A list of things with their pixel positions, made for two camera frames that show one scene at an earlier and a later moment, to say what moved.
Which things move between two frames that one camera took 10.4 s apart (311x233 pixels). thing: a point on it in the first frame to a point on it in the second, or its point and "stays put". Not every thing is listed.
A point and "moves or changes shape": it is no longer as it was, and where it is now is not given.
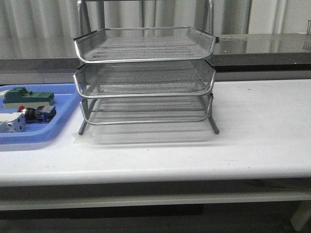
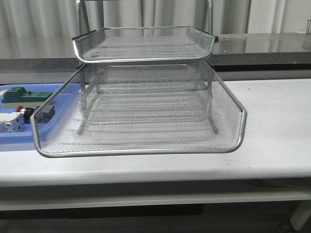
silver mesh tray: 130,78 moves or changes shape
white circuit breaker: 12,122 stays put
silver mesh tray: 125,44 stays put
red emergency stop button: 42,114 stays put
